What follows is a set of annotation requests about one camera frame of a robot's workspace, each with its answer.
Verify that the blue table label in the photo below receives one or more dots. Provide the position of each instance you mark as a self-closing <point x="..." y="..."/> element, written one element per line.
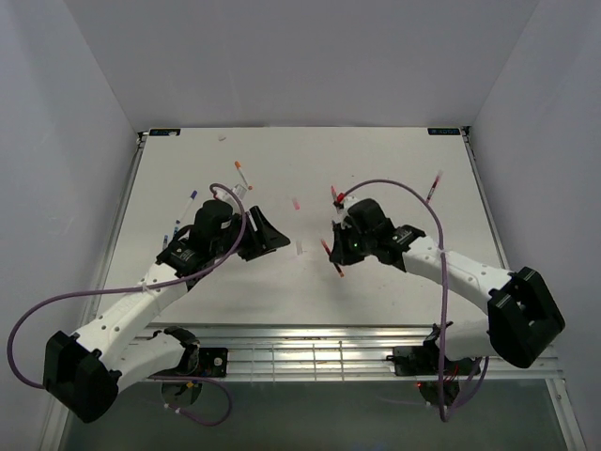
<point x="444" y="131"/>
<point x="164" y="132"/>

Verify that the left blue table label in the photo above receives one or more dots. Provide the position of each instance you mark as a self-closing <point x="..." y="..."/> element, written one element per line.
<point x="164" y="132"/>

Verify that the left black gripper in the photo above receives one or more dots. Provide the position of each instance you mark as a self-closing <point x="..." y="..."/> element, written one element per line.
<point x="263" y="241"/>

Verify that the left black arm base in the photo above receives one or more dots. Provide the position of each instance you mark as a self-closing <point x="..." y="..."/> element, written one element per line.
<point x="209" y="363"/>

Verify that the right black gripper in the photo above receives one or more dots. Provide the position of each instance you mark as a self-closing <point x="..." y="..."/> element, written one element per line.
<point x="341" y="253"/>

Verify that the aluminium table frame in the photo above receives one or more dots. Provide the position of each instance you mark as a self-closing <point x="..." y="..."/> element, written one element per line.
<point x="286" y="317"/>

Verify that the orange capped white marker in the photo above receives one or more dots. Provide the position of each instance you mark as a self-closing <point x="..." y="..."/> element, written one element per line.
<point x="244" y="180"/>

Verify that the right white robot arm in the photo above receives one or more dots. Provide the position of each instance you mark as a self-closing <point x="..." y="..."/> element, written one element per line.
<point x="521" y="316"/>

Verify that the orange red pen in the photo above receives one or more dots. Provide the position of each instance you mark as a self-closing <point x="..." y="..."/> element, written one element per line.
<point x="327" y="249"/>

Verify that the red highlighter pen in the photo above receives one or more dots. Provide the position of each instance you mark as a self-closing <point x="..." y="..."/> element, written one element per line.
<point x="434" y="187"/>

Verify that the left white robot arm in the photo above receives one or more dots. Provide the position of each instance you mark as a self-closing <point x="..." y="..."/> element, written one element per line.
<point x="86" y="370"/>

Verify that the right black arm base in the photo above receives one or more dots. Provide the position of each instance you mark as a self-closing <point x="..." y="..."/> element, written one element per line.
<point x="421" y="361"/>

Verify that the right blue table label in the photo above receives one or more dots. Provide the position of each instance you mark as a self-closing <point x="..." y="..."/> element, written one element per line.
<point x="444" y="131"/>

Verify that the purple capped white marker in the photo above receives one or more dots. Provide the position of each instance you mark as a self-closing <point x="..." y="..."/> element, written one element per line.
<point x="185" y="209"/>

